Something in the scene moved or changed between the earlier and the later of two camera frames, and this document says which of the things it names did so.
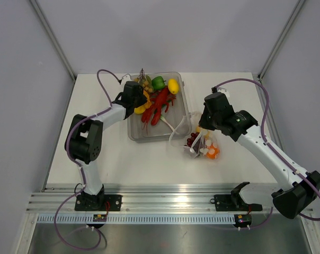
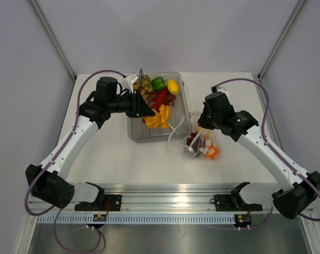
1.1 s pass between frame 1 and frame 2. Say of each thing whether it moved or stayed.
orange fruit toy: stayed
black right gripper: stayed
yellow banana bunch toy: moved
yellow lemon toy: stayed
